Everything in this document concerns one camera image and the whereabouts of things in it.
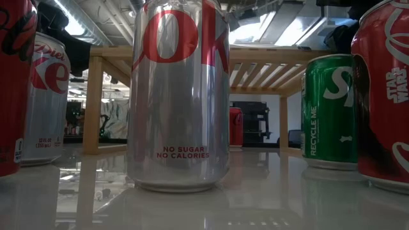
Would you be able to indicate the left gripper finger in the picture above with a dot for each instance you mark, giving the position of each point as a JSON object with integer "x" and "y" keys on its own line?
{"x": 52, "y": 16}
{"x": 78, "y": 52}

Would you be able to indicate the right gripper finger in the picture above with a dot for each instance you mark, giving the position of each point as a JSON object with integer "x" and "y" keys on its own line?
{"x": 361, "y": 8}
{"x": 340, "y": 40}

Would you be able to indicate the silver Diet Coke can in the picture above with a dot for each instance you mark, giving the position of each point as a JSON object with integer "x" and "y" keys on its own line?
{"x": 48, "y": 121}
{"x": 179, "y": 105}

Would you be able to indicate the red can black script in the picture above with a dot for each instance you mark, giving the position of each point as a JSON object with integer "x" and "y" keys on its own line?
{"x": 16, "y": 96}

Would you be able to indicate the green Sprite can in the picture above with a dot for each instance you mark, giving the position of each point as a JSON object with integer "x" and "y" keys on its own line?
{"x": 329, "y": 121}

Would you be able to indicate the red Star Wars cola can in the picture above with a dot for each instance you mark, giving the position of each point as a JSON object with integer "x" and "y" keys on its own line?
{"x": 383, "y": 111}

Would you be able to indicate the wooden slatted shelf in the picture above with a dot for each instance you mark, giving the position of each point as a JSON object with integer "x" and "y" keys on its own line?
{"x": 115, "y": 52}

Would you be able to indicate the marbled pattern panel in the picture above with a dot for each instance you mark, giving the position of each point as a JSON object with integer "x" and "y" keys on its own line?
{"x": 116, "y": 119}

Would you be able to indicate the dark office chair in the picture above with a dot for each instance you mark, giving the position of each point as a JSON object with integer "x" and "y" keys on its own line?
{"x": 294, "y": 138}

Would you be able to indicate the black storage rack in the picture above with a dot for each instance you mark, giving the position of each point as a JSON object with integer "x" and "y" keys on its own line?
{"x": 255, "y": 121}

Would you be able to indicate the silver round ceiling duct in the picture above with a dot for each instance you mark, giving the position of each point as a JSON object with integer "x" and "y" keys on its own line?
{"x": 83, "y": 19}

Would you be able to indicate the grey rectangular ceiling duct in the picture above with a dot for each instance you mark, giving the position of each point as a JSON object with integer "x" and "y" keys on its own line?
{"x": 281, "y": 19}

